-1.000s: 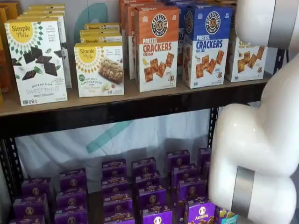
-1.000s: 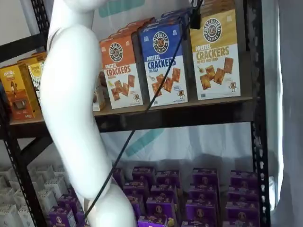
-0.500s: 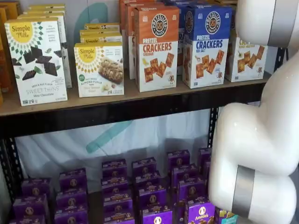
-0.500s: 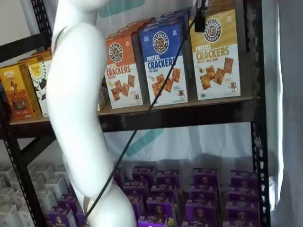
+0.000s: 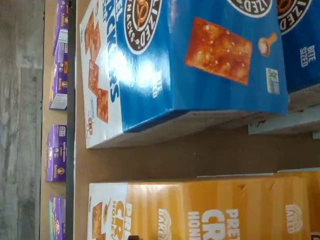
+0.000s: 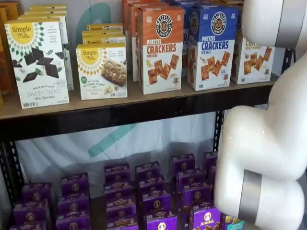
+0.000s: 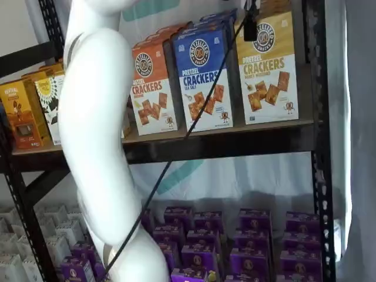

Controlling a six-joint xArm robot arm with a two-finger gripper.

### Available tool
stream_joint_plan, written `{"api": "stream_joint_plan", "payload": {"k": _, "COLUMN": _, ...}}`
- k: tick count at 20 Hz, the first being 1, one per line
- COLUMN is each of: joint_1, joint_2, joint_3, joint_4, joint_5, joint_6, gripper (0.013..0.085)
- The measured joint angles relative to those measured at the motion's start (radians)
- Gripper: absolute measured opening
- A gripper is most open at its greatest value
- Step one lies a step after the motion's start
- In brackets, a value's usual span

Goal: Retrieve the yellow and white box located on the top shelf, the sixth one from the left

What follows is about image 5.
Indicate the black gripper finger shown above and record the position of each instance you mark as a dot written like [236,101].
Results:
[134,237]

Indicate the yellow white pretzel crackers box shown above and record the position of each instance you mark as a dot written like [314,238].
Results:
[225,212]
[315,200]

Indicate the purple Annie's box teal band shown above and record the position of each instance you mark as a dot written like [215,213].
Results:
[57,220]

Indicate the purple Annie's box brown band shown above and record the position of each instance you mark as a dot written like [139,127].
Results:
[56,152]

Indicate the tan shelf board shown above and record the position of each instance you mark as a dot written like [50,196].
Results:
[46,117]

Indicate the purple Annie's box yellow band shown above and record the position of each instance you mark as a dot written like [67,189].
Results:
[58,80]

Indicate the blue white pretzel crackers box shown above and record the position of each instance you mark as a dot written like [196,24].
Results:
[302,50]
[200,62]

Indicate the purple Annie's box orange band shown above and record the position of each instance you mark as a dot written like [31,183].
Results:
[61,25]

